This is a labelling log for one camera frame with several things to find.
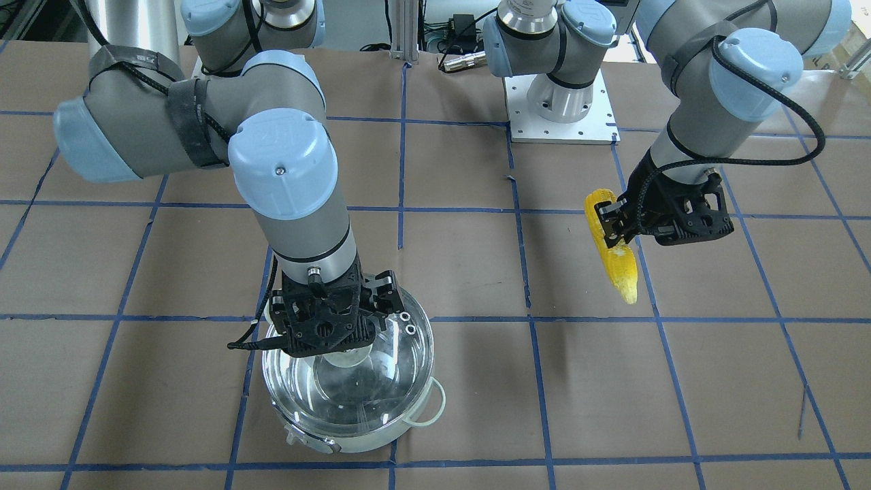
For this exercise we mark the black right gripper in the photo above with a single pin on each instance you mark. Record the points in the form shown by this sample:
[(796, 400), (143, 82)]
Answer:
[(384, 286)]

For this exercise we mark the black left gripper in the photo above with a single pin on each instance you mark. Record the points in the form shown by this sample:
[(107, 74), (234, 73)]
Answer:
[(642, 192)]

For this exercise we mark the yellow corn cob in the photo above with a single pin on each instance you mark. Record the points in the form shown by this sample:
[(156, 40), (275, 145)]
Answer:
[(619, 261)]

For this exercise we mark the glass pot lid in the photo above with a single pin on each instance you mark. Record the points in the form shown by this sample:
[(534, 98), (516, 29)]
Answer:
[(354, 388)]

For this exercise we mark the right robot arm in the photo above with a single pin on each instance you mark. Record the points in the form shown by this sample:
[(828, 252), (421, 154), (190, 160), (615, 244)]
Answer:
[(260, 111)]

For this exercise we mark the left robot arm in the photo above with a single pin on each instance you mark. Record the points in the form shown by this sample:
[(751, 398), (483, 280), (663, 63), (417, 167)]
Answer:
[(730, 63)]

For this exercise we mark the pale green cooking pot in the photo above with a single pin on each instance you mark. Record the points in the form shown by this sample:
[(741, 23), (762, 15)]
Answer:
[(381, 435)]

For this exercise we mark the black power adapter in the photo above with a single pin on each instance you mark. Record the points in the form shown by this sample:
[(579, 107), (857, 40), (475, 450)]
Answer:
[(462, 27)]

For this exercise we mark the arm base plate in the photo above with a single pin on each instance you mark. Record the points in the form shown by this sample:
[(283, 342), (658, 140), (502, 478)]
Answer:
[(540, 111), (197, 69)]

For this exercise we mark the silver cable connector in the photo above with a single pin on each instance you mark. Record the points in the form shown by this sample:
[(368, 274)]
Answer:
[(463, 62)]

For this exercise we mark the aluminium frame post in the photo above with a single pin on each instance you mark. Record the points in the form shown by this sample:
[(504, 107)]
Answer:
[(404, 28)]

